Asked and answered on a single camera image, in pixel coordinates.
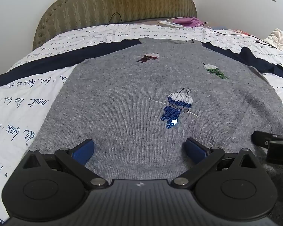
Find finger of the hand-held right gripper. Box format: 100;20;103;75
251;131;283;149

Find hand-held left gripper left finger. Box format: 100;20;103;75
21;138;109;190

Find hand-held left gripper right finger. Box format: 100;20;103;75
171;137;260;189

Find grey knit sweater navy sleeves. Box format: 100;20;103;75
0;37;283;219

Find white script-printed quilt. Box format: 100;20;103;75
0;24;283;226

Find cream puffy jacket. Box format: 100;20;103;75
263;28;283;51

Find floral patterned cloth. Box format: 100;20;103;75
231;29;253;36

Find purple cloth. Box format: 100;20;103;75
172;16;209;29

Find white power strip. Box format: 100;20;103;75
158;20;183;28

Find olive upholstered headboard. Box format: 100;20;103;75
32;0;197;51

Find black cable with plug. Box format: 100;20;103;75
215;29;269;45

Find thin black looped cable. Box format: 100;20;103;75
110;12;126;25

